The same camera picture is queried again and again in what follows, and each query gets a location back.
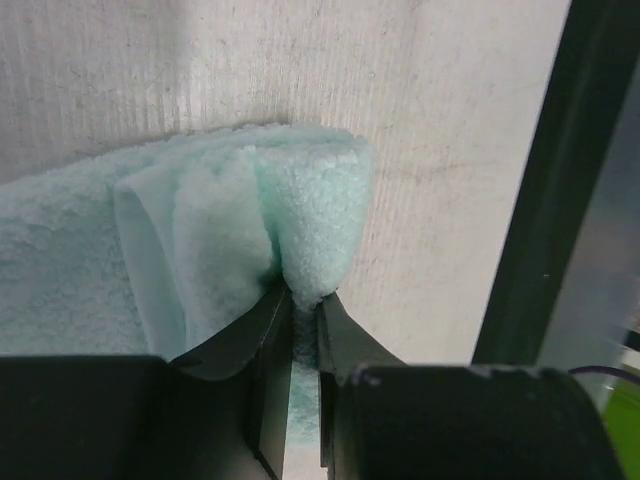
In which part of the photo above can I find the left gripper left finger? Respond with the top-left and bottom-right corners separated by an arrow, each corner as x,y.
1,284 -> 292,479

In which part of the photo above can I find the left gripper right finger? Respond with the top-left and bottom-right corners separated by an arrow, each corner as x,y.
315,295 -> 624,479

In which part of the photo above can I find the light green towel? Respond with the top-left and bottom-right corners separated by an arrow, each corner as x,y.
1,124 -> 375,445

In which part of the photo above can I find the green box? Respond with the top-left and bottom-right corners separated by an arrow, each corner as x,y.
603,381 -> 640,480

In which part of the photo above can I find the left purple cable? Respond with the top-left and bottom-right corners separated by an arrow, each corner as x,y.
569,365 -> 640,384

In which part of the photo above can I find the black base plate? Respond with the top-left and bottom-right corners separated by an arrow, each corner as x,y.
472,1 -> 639,365

